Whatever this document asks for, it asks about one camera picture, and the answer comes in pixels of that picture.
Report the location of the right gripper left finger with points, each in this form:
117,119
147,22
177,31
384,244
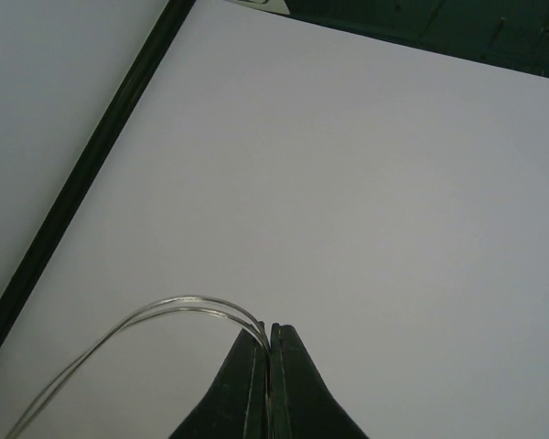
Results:
234,406

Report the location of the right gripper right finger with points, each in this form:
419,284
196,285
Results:
301,404

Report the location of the black frame post left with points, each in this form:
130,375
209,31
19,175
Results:
90,162

